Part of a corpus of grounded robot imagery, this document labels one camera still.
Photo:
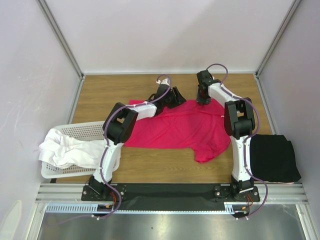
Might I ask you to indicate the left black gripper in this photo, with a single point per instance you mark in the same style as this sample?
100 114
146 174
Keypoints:
178 100

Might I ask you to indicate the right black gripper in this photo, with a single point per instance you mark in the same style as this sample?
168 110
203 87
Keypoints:
203 96

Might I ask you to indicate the pink t shirt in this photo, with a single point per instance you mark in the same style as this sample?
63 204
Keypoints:
190 125

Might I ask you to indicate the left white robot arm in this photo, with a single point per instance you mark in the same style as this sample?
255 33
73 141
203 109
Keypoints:
118 128

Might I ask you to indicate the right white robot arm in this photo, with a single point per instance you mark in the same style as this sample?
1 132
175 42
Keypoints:
239 124

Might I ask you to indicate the white laundry basket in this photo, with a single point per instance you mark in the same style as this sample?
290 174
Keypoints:
87 131

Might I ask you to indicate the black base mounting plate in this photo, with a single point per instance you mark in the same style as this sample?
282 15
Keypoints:
189 197

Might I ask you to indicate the black folded t shirt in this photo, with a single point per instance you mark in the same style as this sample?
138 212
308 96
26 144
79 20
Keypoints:
273 159

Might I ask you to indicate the white crumpled t shirt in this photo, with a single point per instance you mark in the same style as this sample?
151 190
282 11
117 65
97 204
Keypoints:
63 151

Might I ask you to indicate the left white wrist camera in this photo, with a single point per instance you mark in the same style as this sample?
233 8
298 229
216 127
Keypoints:
165 81

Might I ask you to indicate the aluminium frame rail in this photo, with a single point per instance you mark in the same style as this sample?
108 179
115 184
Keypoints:
66 197

